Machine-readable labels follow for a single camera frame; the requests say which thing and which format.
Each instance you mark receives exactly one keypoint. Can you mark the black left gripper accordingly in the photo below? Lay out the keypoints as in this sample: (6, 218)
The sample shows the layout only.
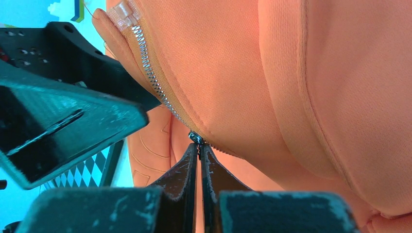
(47, 126)

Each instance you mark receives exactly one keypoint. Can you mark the blue and white block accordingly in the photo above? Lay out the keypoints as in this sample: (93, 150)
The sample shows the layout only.
(68, 10)

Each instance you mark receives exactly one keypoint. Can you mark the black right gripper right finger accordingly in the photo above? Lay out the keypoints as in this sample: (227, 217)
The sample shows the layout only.
(232, 207)

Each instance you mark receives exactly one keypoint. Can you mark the black white checkerboard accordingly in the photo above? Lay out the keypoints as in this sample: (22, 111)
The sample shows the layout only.
(95, 171)

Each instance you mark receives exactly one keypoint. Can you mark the orange fleece jacket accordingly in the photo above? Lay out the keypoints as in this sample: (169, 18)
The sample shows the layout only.
(312, 95)

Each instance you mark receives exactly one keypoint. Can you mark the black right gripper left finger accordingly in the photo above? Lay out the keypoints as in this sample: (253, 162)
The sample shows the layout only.
(165, 206)

